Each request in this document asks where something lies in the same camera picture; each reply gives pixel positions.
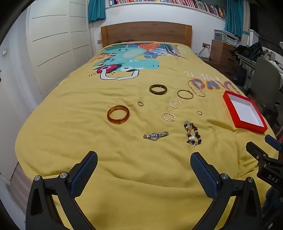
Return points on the red jewelry box tray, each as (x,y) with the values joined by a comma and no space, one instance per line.
(244,113)

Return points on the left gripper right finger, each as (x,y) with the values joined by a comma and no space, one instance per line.
(246,209)

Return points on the wooden drawer chest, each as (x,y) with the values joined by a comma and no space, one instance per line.
(222,58)

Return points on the white wardrobe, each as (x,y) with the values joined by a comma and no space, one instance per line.
(58,40)

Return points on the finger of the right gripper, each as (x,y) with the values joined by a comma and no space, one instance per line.
(273,142)
(256,152)

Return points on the wooden headboard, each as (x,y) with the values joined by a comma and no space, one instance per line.
(147,31)

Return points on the wall power socket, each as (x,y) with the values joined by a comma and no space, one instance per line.
(204,45)

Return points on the grey printer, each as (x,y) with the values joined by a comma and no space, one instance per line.
(225,36)

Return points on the silver wristwatch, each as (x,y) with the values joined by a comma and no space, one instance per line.
(155,136)

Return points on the left teal curtain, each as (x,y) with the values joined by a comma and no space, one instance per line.
(96,10)

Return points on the white desk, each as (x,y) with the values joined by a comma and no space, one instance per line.
(246,61)

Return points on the right teal curtain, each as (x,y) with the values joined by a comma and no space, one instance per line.
(235,17)

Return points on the grey desk chair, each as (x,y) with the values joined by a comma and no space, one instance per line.
(265,85)

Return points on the yellow dinosaur bedspread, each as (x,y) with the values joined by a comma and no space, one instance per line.
(139,183)

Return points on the amber bangle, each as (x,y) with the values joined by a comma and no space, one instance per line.
(118,114)

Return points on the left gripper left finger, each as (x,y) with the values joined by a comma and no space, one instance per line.
(41,212)

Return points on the black bag on desk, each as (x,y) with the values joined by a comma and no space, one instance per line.
(252,52)

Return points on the dark olive bangle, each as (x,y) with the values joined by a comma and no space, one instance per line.
(158,89)

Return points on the teal curtain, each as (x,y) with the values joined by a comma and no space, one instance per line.
(96,10)
(235,17)

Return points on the row of books on shelf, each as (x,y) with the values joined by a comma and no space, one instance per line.
(214,9)

